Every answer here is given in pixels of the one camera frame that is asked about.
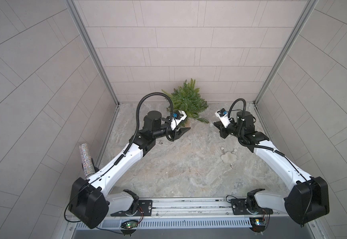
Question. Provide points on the beige paw shaped object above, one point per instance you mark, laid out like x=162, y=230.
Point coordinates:
x=228, y=157

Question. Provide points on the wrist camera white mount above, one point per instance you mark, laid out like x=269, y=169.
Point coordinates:
x=222, y=114
x=177, y=117

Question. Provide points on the small green christmas tree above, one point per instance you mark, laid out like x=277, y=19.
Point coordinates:
x=187, y=98

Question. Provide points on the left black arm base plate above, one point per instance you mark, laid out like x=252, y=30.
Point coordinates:
x=145, y=205

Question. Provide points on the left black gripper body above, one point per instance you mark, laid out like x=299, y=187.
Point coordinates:
x=171, y=134

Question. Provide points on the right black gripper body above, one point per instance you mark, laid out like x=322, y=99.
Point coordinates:
x=232, y=129

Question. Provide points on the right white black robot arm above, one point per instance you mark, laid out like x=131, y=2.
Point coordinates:
x=308, y=198

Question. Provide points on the left green circuit board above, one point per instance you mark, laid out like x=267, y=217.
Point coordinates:
x=128, y=225

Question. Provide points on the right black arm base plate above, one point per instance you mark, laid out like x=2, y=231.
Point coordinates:
x=239, y=206

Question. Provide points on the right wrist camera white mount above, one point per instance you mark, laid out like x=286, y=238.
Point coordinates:
x=222, y=114

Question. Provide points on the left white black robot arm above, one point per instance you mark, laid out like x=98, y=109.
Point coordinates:
x=91, y=200

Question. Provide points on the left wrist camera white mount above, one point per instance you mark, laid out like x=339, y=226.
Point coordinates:
x=177, y=117

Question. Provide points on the aluminium mounting rail frame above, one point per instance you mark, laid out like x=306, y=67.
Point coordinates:
x=194, y=218

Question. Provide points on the glittery silver cylinder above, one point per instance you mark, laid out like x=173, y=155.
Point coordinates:
x=87, y=161

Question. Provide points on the green circuit board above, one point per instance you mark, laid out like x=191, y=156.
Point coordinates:
x=258, y=225
x=128, y=225

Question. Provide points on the right green circuit board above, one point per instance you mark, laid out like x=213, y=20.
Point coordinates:
x=258, y=225

